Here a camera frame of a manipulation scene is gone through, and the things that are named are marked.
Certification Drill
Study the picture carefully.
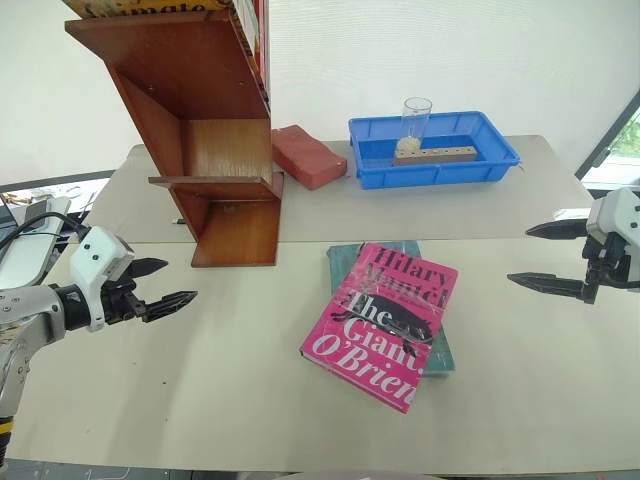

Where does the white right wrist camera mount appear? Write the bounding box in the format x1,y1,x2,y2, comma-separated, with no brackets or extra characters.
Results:
585,187,640,294

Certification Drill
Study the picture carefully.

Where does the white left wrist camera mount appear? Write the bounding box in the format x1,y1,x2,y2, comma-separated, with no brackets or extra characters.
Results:
68,225,137,334

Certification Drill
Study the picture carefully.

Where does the yellow book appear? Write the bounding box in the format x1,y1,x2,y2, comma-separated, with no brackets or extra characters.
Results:
62,0,236,22

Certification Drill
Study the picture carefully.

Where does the blue plastic bin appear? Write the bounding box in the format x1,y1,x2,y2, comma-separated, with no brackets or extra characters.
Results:
347,110,523,192

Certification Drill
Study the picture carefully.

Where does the red-brown brick block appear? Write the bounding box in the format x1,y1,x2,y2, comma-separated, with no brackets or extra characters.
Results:
270,124,349,192

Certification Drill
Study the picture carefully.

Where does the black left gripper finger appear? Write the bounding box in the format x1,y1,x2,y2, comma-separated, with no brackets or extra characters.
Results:
128,257,170,282
142,289,199,324

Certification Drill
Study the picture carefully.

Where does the clear glass cup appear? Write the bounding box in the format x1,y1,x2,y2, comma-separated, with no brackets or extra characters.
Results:
401,96,433,152

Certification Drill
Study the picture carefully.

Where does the teal book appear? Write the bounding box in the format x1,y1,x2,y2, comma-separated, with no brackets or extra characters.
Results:
325,240,458,378

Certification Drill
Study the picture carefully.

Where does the wooden block with holes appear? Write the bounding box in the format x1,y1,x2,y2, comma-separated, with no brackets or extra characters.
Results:
392,143,479,168

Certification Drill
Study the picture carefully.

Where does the grey desk device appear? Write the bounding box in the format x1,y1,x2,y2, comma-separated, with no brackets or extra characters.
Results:
0,193,72,292

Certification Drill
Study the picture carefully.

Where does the pink Hilary Mantel book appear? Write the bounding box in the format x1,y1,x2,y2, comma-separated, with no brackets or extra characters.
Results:
298,241,461,416

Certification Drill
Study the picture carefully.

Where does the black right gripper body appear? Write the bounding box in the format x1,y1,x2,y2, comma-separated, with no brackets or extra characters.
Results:
581,233,632,291

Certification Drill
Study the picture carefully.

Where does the brown wooden bookshelf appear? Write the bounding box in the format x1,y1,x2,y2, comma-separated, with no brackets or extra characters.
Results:
64,10,287,269

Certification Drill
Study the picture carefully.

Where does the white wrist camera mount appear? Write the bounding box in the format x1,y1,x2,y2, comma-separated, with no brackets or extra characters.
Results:
68,225,137,334
585,187,640,294

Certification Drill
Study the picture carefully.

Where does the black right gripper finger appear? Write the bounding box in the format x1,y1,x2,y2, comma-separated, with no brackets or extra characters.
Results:
506,271,599,306
525,219,591,242

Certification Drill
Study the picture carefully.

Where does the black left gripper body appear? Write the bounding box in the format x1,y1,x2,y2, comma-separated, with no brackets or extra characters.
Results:
99,277,152,327

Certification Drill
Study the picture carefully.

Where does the dark window frame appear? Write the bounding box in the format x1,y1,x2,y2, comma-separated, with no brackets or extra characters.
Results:
573,92,640,182

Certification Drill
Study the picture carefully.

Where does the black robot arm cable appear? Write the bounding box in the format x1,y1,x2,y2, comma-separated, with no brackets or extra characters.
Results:
0,212,91,251

